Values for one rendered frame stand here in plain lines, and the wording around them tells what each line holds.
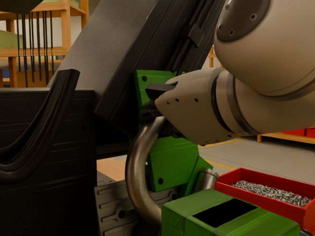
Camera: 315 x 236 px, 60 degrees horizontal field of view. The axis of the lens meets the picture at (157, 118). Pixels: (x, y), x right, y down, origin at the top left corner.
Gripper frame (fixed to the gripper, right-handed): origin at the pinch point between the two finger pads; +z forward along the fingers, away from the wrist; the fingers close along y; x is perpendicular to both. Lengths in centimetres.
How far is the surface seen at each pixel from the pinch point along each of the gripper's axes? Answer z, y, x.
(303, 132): 216, -381, -338
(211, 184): -0.9, -14.8, 2.4
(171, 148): 2.7, -6.3, 0.5
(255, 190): 23, -57, -21
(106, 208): 4.8, -2.2, 14.7
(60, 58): 791, 25, -403
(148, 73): 2.7, 5.1, -7.4
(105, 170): 69, -24, -8
